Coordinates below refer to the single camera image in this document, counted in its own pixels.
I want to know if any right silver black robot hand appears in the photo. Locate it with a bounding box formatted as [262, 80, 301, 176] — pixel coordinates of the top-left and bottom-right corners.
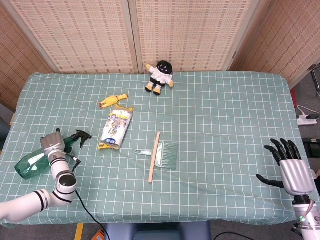
[256, 138, 316, 197]

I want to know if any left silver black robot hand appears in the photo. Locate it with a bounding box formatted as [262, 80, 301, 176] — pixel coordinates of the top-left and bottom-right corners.
[39, 128, 73, 157]

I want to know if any green spray bottle black trigger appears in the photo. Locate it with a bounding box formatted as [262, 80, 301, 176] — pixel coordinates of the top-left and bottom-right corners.
[14, 129, 93, 180]

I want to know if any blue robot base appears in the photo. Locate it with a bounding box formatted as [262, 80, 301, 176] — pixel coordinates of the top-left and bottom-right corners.
[104, 221, 212, 240]

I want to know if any black floor box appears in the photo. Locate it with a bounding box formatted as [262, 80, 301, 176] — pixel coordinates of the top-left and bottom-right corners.
[302, 138, 320, 158]

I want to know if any white power strip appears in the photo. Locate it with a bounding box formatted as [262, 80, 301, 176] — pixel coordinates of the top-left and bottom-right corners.
[296, 105, 318, 127]

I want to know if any yellow rubber chicken toy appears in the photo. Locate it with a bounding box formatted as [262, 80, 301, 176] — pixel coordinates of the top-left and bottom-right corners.
[99, 93, 129, 109]

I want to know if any bamboo folding screen panel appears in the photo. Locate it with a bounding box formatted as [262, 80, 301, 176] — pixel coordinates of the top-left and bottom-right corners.
[229, 0, 320, 89]
[128, 0, 272, 74]
[0, 0, 52, 112]
[3, 0, 139, 75]

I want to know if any yellow floor tape strip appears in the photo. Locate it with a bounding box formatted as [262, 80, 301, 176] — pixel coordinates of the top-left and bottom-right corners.
[74, 223, 85, 240]

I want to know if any green checked tablecloth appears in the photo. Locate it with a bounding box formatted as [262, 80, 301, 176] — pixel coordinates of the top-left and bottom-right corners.
[0, 71, 307, 227]

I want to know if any metal chair leg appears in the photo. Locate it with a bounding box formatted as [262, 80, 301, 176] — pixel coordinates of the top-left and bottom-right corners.
[307, 63, 320, 97]

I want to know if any orange box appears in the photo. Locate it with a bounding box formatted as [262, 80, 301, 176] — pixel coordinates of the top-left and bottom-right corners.
[91, 227, 106, 240]

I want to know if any black-headed plush doll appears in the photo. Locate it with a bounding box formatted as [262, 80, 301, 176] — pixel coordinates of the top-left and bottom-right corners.
[145, 60, 175, 96]

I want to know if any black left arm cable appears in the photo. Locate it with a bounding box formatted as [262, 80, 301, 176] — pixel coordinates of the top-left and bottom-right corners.
[65, 153, 111, 240]

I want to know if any black floor cable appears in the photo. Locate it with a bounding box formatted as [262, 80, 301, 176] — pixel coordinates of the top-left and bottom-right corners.
[211, 231, 251, 240]

